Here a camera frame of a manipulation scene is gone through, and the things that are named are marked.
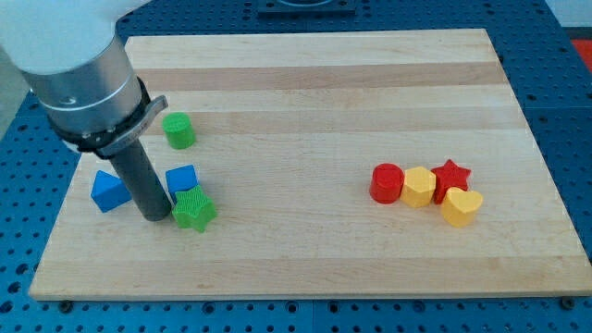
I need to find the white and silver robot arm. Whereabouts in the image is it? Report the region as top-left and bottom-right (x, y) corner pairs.
(1, 0), (171, 221)

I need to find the red cylinder block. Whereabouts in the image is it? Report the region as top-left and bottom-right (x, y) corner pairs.
(369, 163), (404, 204)

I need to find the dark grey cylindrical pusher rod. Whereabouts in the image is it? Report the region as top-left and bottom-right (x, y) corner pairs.
(109, 140), (172, 221)

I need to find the green cylinder block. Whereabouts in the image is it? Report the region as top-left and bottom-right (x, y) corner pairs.
(162, 112), (196, 150)

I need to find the light wooden board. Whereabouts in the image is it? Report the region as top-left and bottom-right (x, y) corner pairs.
(30, 29), (591, 301)

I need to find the blue triangular prism block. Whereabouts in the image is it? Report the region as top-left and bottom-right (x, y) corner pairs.
(91, 170), (131, 213)

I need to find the red object at edge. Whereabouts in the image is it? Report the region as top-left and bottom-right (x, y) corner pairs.
(572, 39), (592, 71)

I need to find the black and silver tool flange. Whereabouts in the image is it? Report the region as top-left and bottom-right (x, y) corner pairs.
(48, 78), (168, 159)

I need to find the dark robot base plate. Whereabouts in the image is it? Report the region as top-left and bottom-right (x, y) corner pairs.
(255, 0), (358, 16)

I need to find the blue cube block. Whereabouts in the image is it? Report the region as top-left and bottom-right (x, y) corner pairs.
(166, 165), (199, 203)

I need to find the green star block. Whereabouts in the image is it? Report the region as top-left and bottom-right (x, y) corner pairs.
(172, 185), (217, 233)

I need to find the yellow hexagon block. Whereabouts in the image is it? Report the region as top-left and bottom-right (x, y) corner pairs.
(400, 166), (437, 208)

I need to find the red star block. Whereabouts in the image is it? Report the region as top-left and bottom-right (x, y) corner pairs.
(431, 159), (472, 204)

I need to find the yellow heart block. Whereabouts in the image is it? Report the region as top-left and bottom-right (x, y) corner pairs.
(440, 187), (484, 228)

